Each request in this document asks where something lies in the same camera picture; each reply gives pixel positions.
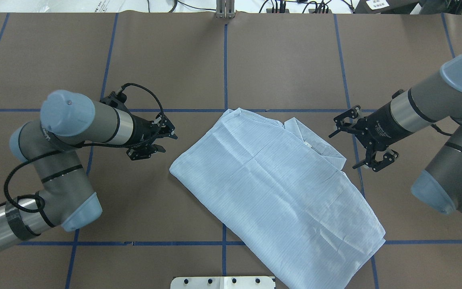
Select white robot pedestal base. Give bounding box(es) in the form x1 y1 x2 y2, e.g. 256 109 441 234
170 276 277 289

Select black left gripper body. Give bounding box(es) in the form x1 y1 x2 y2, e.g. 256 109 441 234
129 115 157 148

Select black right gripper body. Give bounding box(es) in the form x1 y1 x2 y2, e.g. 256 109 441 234
354 106 409 151

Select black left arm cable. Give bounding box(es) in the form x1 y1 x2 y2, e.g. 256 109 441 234
3 82 167 215

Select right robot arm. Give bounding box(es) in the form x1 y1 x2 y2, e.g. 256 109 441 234
330 54 462 215

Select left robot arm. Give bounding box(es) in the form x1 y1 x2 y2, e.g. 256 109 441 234
0 83 177 251

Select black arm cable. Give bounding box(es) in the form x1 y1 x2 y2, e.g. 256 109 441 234
3 82 167 215
430 122 454 137

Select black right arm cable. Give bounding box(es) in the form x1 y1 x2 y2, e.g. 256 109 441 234
430 122 454 137

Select light blue button-up shirt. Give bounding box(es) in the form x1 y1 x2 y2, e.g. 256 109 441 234
169 108 385 289

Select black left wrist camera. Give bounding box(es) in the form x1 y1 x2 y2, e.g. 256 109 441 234
99 90 130 113

